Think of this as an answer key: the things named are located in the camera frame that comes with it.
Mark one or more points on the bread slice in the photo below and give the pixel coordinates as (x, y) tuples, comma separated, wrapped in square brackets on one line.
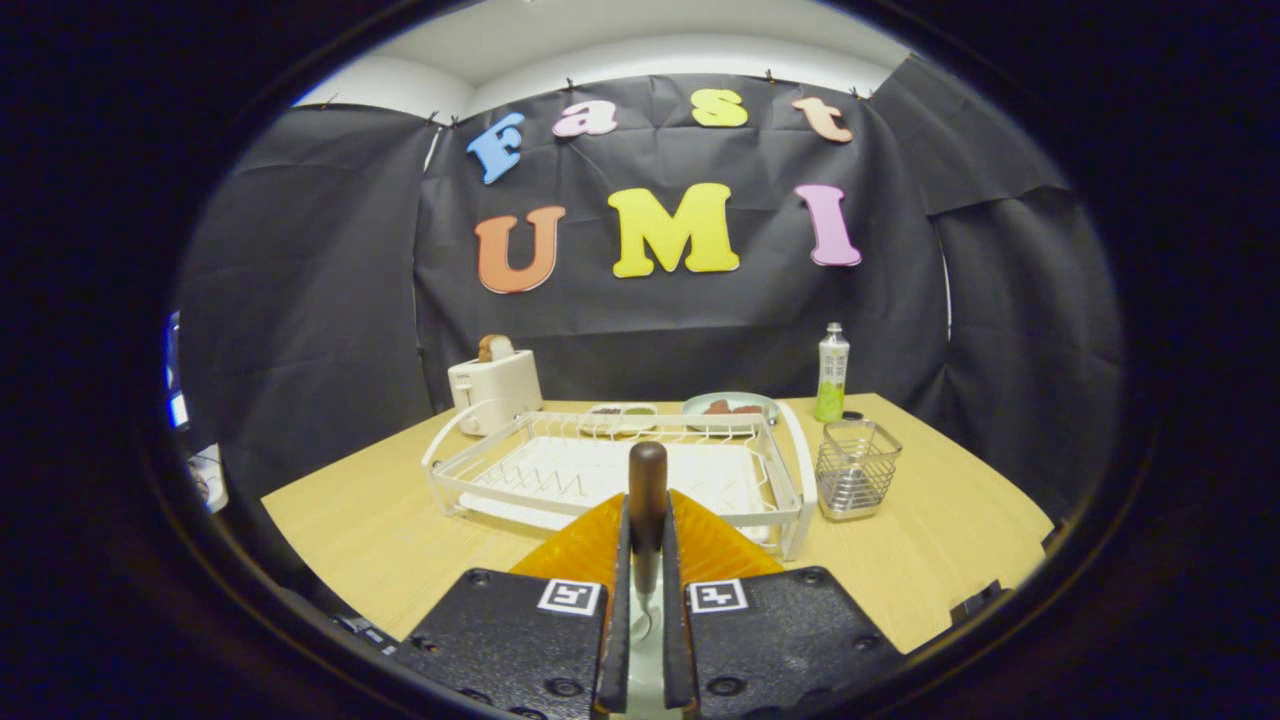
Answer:
[(495, 348)]

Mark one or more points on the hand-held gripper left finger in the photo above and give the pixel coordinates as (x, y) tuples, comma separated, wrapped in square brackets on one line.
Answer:
[(510, 640)]

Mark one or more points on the white toaster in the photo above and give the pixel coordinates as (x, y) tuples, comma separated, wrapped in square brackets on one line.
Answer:
[(500, 390)]

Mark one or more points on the blue lit screen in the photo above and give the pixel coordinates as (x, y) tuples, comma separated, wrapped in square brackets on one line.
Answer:
[(176, 380)]

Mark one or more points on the green drink bottle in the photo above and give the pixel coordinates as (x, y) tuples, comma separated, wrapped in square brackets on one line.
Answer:
[(832, 375)]

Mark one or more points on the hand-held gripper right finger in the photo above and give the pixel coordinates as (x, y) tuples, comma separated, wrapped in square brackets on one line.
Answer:
[(780, 640)]

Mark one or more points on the small white dish with food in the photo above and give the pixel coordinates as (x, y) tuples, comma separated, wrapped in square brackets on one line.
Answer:
[(620, 415)]

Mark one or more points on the black table bracket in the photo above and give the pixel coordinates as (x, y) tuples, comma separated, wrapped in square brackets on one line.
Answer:
[(1052, 535), (978, 600)]

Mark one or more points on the round plate with food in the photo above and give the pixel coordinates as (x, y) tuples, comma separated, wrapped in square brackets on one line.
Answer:
[(730, 408)]

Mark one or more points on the black backdrop cloth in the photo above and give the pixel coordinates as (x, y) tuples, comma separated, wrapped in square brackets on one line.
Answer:
[(680, 320)]

